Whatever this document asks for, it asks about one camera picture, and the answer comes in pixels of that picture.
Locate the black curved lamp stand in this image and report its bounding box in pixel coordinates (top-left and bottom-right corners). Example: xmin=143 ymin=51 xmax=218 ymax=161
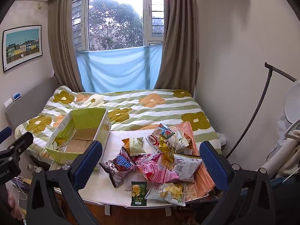
xmin=225 ymin=62 xmax=298 ymax=158

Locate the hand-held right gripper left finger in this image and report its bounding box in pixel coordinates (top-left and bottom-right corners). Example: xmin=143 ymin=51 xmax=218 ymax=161
xmin=26 ymin=140 xmax=104 ymax=225

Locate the white round appliance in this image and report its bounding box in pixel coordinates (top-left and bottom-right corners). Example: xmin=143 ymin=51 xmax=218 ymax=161
xmin=283 ymin=81 xmax=300 ymax=123

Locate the framed wall poster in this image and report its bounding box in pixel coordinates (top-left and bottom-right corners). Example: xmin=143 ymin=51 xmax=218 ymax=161
xmin=2 ymin=25 xmax=43 ymax=73

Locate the pink strawberry snack bag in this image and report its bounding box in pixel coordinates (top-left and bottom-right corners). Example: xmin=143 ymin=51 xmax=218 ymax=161
xmin=135 ymin=153 xmax=180 ymax=183

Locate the clear yellow noodle snack packet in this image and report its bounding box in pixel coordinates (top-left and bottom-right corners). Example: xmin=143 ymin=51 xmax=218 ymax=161
xmin=160 ymin=153 xmax=176 ymax=169

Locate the cream snack bag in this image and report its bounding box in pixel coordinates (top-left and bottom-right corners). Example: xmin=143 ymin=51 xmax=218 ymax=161
xmin=173 ymin=129 xmax=190 ymax=154

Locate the brown curtain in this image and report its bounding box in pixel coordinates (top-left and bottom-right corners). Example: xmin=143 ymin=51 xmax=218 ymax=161
xmin=153 ymin=0 xmax=200 ymax=94
xmin=48 ymin=0 xmax=91 ymax=93

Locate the yellow foil snack bag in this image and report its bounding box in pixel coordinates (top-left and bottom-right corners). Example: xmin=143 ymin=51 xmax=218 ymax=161
xmin=158 ymin=135 xmax=176 ymax=156

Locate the grey headboard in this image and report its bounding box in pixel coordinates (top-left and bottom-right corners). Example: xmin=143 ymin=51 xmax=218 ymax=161
xmin=5 ymin=77 xmax=59 ymax=132

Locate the large orange cracker pack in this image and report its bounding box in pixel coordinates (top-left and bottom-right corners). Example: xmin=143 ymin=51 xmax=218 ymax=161
xmin=169 ymin=121 xmax=216 ymax=202

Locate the white and red snack bag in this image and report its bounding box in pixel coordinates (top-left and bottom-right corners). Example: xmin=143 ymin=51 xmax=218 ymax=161
xmin=146 ymin=133 xmax=164 ymax=154

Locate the green and white cardboard box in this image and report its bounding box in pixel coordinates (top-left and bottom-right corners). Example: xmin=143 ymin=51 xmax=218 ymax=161
xmin=44 ymin=108 xmax=112 ymax=171

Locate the floral striped blanket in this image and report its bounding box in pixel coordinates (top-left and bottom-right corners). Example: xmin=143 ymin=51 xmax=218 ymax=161
xmin=14 ymin=85 xmax=222 ymax=160

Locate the white potato chip bag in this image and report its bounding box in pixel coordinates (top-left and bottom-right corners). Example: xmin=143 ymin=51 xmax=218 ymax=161
xmin=145 ymin=181 xmax=187 ymax=207

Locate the person's left hand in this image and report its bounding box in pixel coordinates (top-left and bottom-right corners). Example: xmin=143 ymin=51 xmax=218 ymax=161
xmin=7 ymin=189 xmax=25 ymax=221

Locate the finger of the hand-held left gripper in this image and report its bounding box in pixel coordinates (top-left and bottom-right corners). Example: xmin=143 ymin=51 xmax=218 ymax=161
xmin=0 ymin=127 xmax=13 ymax=144
xmin=0 ymin=131 xmax=34 ymax=162

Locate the small dark green snack packet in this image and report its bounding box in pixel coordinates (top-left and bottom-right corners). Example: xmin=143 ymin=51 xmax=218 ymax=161
xmin=130 ymin=181 xmax=148 ymax=207

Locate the olive and orange snack bag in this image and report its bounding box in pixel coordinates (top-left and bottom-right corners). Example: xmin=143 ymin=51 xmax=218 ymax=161
xmin=121 ymin=137 xmax=144 ymax=156

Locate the white snack bag blue trim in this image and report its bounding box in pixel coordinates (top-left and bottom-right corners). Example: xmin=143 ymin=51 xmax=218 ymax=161
xmin=175 ymin=153 xmax=202 ymax=182

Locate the purple snack bag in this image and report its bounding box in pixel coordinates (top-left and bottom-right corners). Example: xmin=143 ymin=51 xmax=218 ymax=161
xmin=99 ymin=146 xmax=141 ymax=188

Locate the blue cartoon snack bag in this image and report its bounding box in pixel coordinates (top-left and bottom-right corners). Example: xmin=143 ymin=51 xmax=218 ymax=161
xmin=156 ymin=123 xmax=176 ymax=139

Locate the light blue cloth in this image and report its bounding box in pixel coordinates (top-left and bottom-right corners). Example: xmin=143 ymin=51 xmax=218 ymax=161
xmin=76 ymin=44 xmax=163 ymax=93

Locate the small white table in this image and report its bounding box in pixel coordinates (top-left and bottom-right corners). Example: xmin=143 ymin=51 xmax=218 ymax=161
xmin=49 ymin=129 xmax=218 ymax=216

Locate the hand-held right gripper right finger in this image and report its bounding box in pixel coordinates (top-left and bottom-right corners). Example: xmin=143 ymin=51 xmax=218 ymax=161
xmin=199 ymin=141 xmax=276 ymax=225

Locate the white framed window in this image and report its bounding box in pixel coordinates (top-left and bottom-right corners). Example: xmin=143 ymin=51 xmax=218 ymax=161
xmin=71 ymin=0 xmax=164 ymax=52

